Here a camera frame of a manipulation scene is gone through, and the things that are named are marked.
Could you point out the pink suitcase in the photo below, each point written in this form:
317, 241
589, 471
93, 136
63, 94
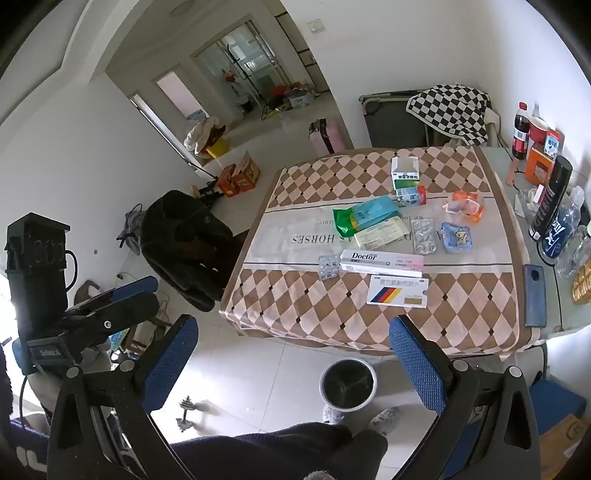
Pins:
325, 136

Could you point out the grey folding bed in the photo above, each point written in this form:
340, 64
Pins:
392, 122

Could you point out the red paper cup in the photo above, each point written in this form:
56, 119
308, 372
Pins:
538, 131

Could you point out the person's right grey slipper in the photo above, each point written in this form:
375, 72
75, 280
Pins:
385, 419

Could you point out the person's grey slipper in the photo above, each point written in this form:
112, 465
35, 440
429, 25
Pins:
332, 415
385, 419

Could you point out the brown cardboard box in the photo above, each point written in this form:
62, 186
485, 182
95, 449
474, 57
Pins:
565, 441

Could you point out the white plastic bags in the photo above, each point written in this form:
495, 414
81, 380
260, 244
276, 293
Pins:
199, 134

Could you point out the water bottle with blue label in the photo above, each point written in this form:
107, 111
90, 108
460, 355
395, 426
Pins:
564, 226

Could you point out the person's leg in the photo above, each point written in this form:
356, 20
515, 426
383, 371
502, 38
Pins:
369, 454
286, 450

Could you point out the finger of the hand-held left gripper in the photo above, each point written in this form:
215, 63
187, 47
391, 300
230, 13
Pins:
124, 316
136, 287

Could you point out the clear plastic bottle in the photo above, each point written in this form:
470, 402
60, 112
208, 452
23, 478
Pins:
575, 251

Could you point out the orange cardboard box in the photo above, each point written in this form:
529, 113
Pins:
245, 171
227, 181

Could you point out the white green medicine box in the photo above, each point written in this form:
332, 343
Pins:
402, 175

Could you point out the black coat rack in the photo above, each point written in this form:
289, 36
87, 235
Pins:
244, 78

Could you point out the blue smartphone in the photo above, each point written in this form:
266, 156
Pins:
535, 295

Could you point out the small metal dumbbell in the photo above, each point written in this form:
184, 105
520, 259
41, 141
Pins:
187, 413

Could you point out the blue stool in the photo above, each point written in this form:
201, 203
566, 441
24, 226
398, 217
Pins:
556, 401

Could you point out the person's left grey slipper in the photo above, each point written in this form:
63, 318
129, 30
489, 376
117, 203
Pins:
332, 415

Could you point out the grey cloth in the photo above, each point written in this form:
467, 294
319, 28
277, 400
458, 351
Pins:
133, 226

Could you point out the small silver blister pack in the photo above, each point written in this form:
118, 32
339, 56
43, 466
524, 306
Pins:
328, 267

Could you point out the yellow bin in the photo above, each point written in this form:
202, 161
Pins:
216, 148

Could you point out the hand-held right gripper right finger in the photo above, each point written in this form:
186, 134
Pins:
415, 364

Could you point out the person's left leg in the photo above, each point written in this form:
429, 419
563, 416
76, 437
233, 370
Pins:
286, 450

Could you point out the large silver blister pack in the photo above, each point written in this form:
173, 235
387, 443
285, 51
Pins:
424, 237

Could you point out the cola bottle with red label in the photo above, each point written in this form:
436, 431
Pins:
521, 134

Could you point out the black spray can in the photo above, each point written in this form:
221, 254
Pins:
550, 198

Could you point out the long white pink box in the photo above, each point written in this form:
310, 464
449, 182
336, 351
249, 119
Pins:
383, 262

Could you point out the orange plastic wrapper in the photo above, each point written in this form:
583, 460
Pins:
466, 206

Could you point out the pale yellow flat packet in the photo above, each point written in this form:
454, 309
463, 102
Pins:
381, 236

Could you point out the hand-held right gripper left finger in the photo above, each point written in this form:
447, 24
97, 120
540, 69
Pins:
171, 360

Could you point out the black jacket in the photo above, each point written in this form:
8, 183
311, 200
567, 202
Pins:
184, 244

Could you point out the white trash bin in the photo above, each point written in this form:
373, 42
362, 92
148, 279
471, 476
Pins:
347, 385

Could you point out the person's right leg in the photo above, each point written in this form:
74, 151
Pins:
369, 454

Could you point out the blue cartoon print packet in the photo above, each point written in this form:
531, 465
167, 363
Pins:
456, 237

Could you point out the black white checkered blanket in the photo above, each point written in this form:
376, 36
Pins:
450, 113

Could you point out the blue white milk carton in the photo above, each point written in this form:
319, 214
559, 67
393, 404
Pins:
552, 145

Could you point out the white box with colour stripes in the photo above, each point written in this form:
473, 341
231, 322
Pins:
398, 291

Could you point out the teal green plastic package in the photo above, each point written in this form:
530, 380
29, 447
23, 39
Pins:
369, 214

